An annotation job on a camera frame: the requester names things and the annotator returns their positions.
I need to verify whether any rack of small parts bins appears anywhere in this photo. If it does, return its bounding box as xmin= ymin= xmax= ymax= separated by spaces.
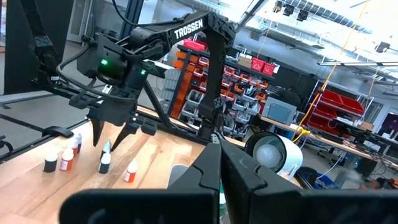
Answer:
xmin=169 ymin=39 xmax=277 ymax=133

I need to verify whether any gray plastic bin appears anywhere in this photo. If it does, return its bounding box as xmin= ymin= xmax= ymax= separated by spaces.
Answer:
xmin=167 ymin=164 xmax=196 ymax=189

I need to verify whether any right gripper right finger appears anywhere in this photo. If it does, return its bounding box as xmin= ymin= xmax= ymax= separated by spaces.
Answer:
xmin=220 ymin=138 xmax=398 ymax=224

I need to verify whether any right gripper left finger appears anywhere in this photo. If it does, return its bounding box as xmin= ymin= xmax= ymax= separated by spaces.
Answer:
xmin=58 ymin=141 xmax=222 ymax=224

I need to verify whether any white lamp cable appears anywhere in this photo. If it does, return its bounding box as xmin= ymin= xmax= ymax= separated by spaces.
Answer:
xmin=314 ymin=151 xmax=346 ymax=182

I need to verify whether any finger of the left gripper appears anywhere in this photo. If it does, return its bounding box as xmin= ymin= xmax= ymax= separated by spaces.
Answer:
xmin=88 ymin=116 xmax=106 ymax=147
xmin=110 ymin=123 xmax=141 ymax=153

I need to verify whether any white spot lamp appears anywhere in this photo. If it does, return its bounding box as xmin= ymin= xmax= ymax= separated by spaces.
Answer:
xmin=243 ymin=130 xmax=305 ymax=184

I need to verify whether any rack of red bins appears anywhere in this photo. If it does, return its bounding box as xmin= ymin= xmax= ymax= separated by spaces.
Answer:
xmin=306 ymin=88 xmax=368 ymax=137

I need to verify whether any white corner strip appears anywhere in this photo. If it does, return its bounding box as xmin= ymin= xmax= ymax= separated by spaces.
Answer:
xmin=99 ymin=83 xmax=114 ymax=95

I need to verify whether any gray equipment box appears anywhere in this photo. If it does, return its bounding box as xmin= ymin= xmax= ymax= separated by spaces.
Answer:
xmin=262 ymin=96 xmax=299 ymax=126

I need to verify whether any black frame clamp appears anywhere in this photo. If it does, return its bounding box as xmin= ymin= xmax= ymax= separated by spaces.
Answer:
xmin=41 ymin=125 xmax=75 ymax=139

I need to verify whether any yellow hanging cable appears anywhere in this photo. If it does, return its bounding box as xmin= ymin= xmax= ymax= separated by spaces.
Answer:
xmin=291 ymin=0 xmax=371 ymax=142

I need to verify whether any black panel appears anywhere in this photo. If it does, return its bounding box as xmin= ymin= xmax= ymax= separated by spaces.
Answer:
xmin=3 ymin=0 xmax=75 ymax=96

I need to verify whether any long wooden workbench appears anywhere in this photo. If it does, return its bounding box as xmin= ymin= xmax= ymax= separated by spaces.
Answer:
xmin=257 ymin=114 xmax=398 ymax=170

